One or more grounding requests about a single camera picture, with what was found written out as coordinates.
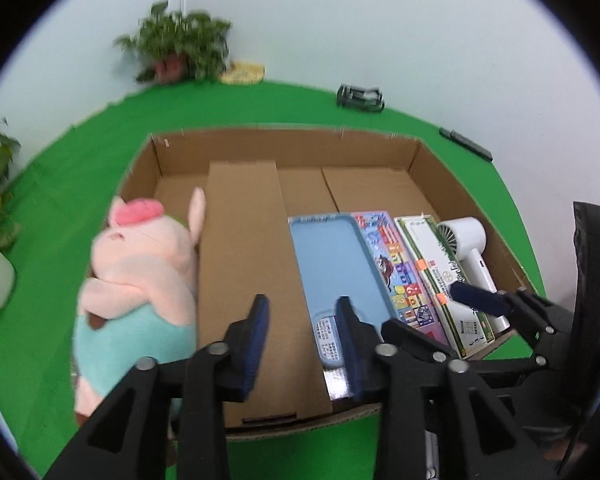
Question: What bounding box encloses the white handheld fan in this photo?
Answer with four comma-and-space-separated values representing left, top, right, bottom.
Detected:
435, 216, 512, 335

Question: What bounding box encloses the light blue phone case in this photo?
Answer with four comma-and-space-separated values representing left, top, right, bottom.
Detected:
288, 214, 396, 368

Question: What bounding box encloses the green white medicine box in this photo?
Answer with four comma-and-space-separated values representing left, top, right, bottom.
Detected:
393, 214, 495, 359

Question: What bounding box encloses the colourful board game box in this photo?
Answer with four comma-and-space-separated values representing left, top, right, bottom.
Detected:
352, 211, 448, 344

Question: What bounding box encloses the pink pig plush toy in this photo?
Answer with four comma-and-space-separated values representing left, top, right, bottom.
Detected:
73, 188, 206, 422

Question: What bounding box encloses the black remote bar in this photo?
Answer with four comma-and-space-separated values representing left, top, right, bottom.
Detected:
439, 128, 493, 162

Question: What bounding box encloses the cardboard divider panel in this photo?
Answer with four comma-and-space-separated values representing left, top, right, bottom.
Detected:
198, 162, 332, 428

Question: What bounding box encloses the large cardboard box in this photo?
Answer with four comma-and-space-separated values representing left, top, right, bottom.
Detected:
118, 128, 540, 439

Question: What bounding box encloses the black clip stand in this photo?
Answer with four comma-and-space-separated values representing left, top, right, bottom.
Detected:
336, 84, 385, 113

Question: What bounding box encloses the yellow cloth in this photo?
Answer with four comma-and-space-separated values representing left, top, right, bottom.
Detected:
219, 61, 265, 86

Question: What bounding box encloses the potted plant pink pot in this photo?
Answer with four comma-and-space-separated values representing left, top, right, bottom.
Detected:
114, 0, 232, 84

